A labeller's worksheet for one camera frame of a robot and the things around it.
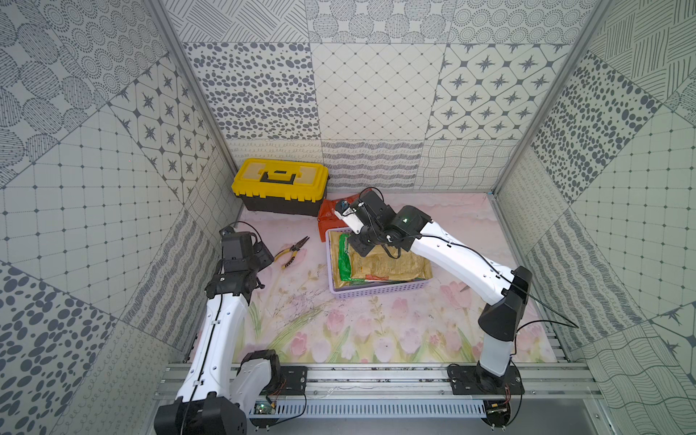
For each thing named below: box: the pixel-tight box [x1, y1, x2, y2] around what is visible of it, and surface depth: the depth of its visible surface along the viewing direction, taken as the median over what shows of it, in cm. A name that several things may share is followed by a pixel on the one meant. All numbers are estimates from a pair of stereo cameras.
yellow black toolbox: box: [231, 157, 329, 217], surface depth 103 cm
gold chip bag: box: [328, 231, 434, 287], surface depth 89 cm
